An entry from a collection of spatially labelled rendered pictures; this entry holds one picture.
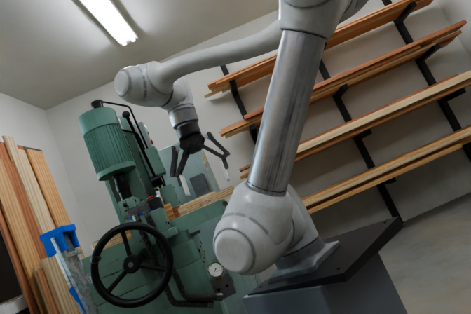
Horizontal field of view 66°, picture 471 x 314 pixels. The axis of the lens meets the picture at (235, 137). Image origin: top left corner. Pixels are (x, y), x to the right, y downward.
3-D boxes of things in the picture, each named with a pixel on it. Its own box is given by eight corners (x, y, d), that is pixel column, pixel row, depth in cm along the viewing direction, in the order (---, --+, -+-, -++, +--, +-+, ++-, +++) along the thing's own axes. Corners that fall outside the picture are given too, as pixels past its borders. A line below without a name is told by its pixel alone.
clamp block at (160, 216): (133, 244, 136) (125, 222, 138) (139, 242, 149) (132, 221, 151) (170, 228, 138) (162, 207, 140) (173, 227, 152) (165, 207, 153)
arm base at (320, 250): (347, 238, 110) (338, 221, 111) (313, 272, 94) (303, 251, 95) (303, 252, 122) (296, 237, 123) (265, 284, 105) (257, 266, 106)
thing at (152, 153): (149, 177, 184) (139, 151, 187) (152, 179, 193) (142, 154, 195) (165, 171, 186) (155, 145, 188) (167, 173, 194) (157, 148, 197)
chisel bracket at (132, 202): (124, 220, 158) (117, 202, 159) (130, 220, 171) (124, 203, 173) (140, 213, 159) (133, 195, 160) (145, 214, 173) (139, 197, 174)
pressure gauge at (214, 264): (213, 284, 138) (205, 264, 139) (212, 282, 142) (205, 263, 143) (228, 277, 139) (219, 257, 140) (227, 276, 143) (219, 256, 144)
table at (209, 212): (76, 278, 132) (71, 263, 133) (100, 267, 162) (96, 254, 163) (228, 212, 141) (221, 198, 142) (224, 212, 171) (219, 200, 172)
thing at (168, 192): (162, 212, 179) (154, 190, 181) (164, 212, 186) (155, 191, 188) (180, 205, 181) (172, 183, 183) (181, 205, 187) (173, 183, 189)
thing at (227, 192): (112, 247, 159) (109, 238, 160) (113, 246, 161) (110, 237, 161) (236, 193, 168) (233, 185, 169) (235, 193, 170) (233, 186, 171)
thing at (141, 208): (129, 221, 139) (124, 207, 140) (134, 220, 150) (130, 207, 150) (161, 207, 141) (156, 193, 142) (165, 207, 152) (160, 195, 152)
